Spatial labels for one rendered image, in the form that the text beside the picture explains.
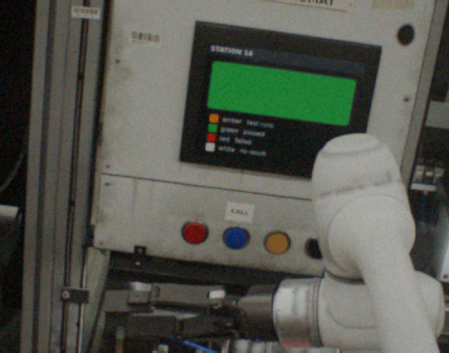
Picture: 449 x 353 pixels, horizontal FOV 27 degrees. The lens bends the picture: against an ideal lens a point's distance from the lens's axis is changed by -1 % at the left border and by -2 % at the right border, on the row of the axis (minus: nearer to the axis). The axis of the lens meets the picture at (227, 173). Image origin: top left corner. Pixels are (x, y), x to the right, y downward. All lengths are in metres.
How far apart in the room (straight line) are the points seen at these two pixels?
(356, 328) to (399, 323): 0.20
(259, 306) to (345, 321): 0.12
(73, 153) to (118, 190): 0.08
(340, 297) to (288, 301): 0.08
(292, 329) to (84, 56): 0.46
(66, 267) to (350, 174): 0.54
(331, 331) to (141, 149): 0.37
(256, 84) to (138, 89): 0.16
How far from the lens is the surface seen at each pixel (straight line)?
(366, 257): 1.03
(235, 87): 1.27
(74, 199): 1.40
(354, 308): 1.17
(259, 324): 1.22
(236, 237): 1.37
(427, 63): 1.31
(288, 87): 1.27
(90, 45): 1.30
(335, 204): 1.09
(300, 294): 1.21
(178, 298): 1.22
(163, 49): 1.28
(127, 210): 1.37
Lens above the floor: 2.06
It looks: 24 degrees down
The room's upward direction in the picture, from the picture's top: 8 degrees clockwise
